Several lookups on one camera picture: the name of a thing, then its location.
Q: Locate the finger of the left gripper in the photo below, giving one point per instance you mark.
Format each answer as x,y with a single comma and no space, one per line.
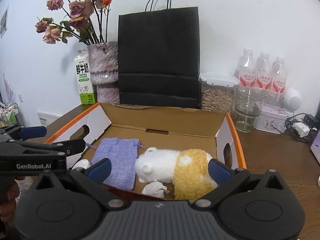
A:
26,133
67,147

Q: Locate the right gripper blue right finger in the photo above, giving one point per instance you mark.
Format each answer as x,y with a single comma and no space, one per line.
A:
229,182

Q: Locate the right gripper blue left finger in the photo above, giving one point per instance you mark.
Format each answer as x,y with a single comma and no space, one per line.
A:
89,182

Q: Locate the purple drawstring pouch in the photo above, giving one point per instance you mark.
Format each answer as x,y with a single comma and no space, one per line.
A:
123,154

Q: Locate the yellow white plush toy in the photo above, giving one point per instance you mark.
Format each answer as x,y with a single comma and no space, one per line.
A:
186,170

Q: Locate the small tissue ball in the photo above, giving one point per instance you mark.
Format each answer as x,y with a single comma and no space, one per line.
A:
155,189

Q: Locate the person's left hand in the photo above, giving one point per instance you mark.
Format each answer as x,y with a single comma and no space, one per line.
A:
8,207

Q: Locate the white jar lid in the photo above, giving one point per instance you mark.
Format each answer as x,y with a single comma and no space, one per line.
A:
83,163

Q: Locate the green white milk carton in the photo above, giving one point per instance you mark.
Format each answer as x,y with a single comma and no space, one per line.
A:
87,91

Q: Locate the red cardboard pumpkin box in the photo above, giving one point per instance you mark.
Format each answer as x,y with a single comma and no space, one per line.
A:
160,127

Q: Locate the white floral tin box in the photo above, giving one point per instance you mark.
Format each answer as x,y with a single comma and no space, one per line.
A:
272,119

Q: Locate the clear drinking glass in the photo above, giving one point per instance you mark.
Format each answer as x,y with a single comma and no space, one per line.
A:
248,104

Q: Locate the clear container of pellets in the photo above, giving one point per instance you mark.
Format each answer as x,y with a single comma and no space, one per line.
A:
217,91

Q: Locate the white power adapter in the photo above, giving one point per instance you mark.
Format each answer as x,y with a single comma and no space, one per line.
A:
301,129

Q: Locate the purple tissue pack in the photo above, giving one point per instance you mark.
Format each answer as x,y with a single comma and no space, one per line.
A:
315,147

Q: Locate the purple marbled vase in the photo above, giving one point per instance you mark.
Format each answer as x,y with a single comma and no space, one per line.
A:
103,68

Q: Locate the white round speaker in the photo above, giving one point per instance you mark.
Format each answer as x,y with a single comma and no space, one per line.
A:
292,100

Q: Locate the water bottle left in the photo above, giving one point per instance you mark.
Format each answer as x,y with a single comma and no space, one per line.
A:
245,71

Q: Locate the water bottle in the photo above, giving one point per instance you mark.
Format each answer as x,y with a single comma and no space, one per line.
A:
263,73
245,71
279,76

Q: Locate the water bottle middle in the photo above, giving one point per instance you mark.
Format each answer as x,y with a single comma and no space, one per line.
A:
263,73

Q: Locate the water bottle right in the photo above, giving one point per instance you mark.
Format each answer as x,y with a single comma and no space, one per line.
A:
279,76

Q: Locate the dried pink rose bouquet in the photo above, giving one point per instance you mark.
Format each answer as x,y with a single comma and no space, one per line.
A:
85,20

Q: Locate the black paper shopping bag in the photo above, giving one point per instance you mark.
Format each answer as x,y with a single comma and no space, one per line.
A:
159,57

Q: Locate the wire storage rack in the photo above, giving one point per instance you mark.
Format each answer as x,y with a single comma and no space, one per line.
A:
10,115

